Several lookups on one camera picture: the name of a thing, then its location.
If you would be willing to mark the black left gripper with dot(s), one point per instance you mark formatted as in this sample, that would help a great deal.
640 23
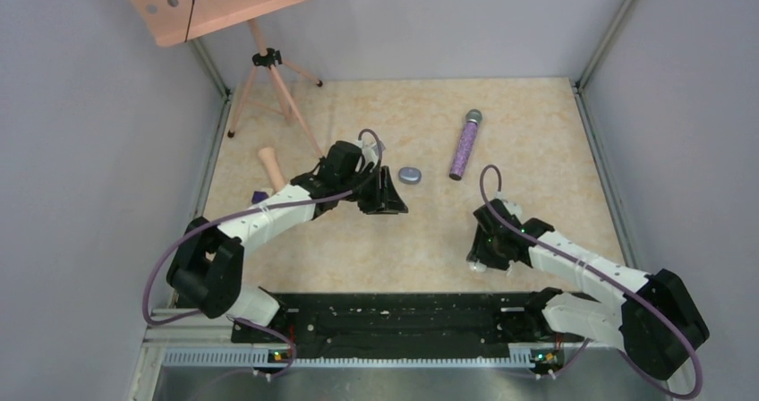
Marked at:
385 199

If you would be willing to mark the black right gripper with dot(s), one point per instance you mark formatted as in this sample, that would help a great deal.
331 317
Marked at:
480 252

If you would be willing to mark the lavender charging case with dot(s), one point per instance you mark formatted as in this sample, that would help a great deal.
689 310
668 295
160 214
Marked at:
409 175

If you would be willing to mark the white earbud case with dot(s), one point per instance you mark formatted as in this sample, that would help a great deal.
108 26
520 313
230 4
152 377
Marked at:
477 266

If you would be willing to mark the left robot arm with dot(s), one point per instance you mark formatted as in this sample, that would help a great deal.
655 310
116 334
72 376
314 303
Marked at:
207 268

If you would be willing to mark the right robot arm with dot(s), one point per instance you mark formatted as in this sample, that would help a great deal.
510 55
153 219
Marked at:
650 318

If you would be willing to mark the purple glitter microphone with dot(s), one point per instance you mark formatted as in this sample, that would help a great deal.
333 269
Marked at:
465 144

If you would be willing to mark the small purple block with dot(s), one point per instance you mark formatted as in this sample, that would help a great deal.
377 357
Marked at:
259 196

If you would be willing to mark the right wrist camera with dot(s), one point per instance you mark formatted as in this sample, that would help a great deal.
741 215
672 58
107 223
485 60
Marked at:
511 206

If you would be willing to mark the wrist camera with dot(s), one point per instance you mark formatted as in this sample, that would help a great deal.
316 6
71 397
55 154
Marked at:
511 206
372 151

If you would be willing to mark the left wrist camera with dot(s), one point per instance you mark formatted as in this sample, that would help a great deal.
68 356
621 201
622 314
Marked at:
372 151

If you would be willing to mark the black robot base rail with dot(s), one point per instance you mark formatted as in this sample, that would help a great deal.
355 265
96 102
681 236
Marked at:
411 326

